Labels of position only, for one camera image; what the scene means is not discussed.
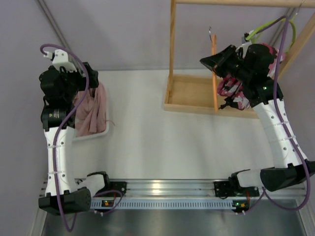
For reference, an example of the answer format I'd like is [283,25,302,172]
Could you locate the white plastic basket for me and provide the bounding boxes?
[72,85,111,141]

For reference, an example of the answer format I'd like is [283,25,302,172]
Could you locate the pink trousers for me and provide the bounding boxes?
[73,82,116,137]

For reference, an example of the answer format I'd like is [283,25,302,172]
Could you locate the pink patterned garment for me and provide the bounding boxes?
[213,43,285,110]

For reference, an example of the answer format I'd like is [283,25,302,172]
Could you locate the aluminium mounting rail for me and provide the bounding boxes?
[39,178,308,198]

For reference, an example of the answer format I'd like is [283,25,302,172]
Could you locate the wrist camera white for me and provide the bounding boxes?
[43,49,77,73]
[236,30,258,54]

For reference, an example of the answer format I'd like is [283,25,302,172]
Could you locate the wooden clothes rack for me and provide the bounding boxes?
[164,0,315,118]

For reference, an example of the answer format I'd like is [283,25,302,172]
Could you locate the green clothes hanger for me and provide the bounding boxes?
[246,15,297,54]

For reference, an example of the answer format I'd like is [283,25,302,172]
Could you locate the orange clothes hanger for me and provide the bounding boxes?
[209,26,219,113]

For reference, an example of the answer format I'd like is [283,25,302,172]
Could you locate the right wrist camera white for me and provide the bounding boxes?
[236,30,258,54]

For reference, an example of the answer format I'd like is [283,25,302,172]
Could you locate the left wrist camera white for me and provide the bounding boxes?
[43,49,77,73]

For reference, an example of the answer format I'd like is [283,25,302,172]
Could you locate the grey slotted cable duct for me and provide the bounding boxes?
[91,199,240,210]

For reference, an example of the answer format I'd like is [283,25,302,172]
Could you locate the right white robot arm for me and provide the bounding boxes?
[200,44,315,192]

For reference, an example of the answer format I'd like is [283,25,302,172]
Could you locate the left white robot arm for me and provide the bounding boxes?
[38,62,110,215]

